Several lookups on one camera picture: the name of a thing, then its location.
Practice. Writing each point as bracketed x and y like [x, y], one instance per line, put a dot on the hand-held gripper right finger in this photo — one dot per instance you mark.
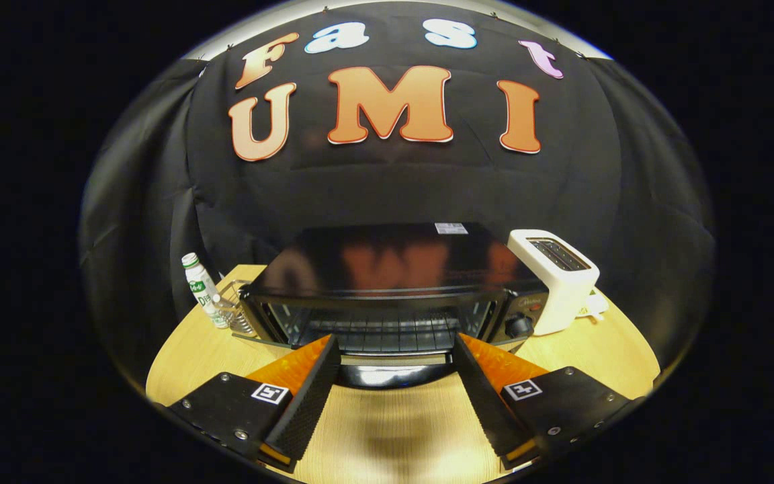
[484, 396]

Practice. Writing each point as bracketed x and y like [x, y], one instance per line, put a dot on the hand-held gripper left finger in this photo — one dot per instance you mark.
[313, 396]

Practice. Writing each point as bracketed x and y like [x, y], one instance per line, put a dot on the black toaster oven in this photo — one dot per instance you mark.
[394, 262]

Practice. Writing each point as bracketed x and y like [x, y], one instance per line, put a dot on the white pop-up toaster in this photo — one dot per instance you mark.
[562, 296]

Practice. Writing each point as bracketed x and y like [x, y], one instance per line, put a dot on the white bottle with green label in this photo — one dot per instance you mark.
[202, 289]

